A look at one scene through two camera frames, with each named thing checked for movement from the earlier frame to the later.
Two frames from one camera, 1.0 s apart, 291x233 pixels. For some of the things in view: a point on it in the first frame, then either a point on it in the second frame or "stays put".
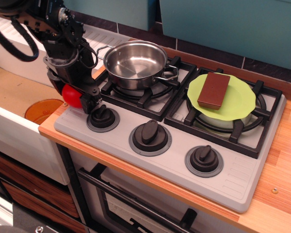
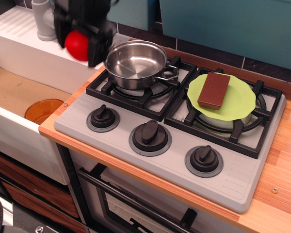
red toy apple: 72,96 to 76,45
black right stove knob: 203,161 stays put
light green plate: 238,101 stays put
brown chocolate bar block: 214,90 stays put
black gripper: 76,69 to 90,15
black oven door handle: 185,223 stays put
